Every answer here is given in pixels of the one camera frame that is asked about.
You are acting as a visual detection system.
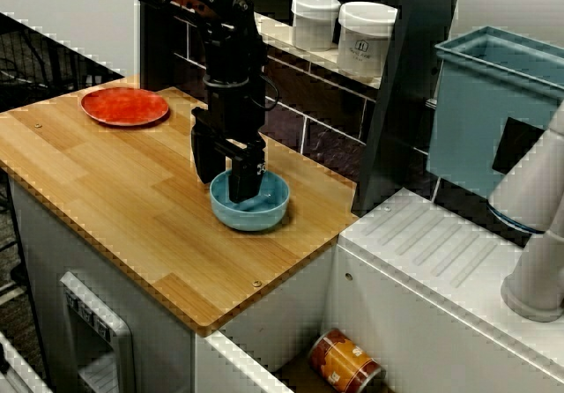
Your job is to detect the teal plastic bin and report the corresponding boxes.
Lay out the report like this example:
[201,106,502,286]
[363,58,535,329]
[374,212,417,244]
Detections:
[427,26,564,200]

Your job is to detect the grey toy faucet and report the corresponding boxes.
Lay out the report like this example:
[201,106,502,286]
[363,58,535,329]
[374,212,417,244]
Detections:
[486,101,564,323]

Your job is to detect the plain white lidded jar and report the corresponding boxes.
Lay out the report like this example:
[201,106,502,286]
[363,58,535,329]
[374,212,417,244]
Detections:
[290,0,341,53]

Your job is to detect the light blue bowl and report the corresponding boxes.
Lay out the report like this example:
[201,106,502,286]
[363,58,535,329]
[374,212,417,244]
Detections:
[209,168,291,233]

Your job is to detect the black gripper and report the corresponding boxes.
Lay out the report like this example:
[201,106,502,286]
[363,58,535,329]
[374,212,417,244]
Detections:
[189,79,268,204]

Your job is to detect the black wire rack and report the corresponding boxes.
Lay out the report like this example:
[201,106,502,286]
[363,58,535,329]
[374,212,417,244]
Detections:
[0,13,125,112]

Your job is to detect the silver aluminium frame rail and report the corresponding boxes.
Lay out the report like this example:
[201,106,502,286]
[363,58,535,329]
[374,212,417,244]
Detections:
[0,330,52,393]

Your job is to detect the white jar with logo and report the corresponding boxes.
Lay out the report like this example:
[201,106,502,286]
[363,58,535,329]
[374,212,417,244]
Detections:
[337,1,398,79]

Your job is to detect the white toy kitchen cabinet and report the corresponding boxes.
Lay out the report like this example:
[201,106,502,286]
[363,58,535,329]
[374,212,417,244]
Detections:
[8,176,195,393]

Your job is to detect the red orange plate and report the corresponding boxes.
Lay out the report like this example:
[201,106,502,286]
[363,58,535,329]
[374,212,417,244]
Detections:
[80,86,171,128]

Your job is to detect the dark vertical post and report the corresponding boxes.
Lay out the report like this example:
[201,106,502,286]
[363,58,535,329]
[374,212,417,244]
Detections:
[352,0,466,218]

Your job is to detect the orange soup can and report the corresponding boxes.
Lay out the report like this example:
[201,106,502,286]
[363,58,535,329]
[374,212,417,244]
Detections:
[307,329,382,392]

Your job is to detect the white toy sink unit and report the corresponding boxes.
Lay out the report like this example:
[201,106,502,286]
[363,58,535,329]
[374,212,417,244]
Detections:
[196,188,564,393]

